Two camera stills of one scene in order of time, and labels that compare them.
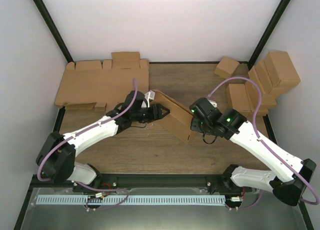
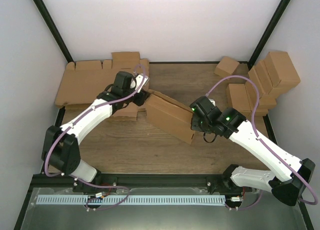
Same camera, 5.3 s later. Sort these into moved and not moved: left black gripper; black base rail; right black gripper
Moved: left black gripper
Not moved: black base rail; right black gripper
